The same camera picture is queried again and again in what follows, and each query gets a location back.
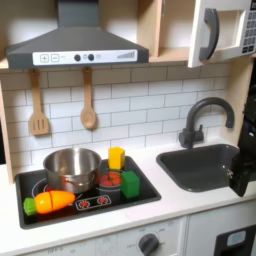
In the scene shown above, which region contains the wooden cabinet shelf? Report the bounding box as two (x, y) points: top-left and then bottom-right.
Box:
(136, 0), (198, 64)

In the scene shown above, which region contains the grey microwave door handle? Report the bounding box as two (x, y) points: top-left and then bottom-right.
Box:
(198, 8), (221, 62)

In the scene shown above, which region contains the black stove top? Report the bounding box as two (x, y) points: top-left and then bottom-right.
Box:
(14, 155), (162, 230)

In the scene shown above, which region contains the green toy block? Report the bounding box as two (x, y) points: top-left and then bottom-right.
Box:
(120, 170), (141, 200)

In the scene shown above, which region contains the dark grey sink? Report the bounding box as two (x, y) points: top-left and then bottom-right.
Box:
(155, 143), (241, 193)

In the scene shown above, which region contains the wooden slotted spatula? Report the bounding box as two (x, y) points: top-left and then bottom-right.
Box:
(28, 69), (51, 137)

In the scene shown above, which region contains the steel pot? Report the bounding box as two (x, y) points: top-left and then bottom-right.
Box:
(43, 147), (103, 195)

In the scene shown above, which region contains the grey oven knob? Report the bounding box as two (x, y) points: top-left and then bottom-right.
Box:
(138, 233), (160, 256)

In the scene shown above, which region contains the dark grey tap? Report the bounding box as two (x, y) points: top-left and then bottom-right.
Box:
(178, 96), (236, 150)

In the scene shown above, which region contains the wooden spoon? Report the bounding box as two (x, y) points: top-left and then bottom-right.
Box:
(79, 67), (98, 130)

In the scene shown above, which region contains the yellow toy block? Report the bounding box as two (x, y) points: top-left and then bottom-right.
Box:
(107, 146), (127, 171)

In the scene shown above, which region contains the white toy microwave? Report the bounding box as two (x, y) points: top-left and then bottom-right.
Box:
(187, 0), (256, 69)

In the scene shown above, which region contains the orange toy carrot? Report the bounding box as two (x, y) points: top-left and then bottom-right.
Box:
(23, 190), (77, 217)

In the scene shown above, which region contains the grey range hood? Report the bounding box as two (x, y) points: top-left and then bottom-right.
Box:
(5, 0), (150, 70)

